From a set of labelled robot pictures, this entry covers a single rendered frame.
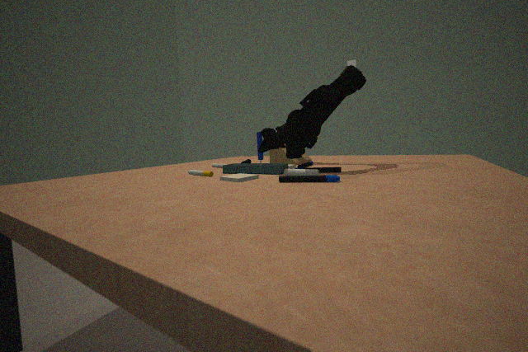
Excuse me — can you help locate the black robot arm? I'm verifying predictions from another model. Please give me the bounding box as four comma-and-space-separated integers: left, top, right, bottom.
282, 65, 366, 159

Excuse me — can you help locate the blue stylus with grey tip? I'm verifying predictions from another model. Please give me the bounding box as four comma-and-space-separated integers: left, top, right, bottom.
257, 132, 263, 164

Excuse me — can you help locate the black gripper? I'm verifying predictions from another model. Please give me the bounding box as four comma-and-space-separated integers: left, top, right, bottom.
258, 120, 303, 153

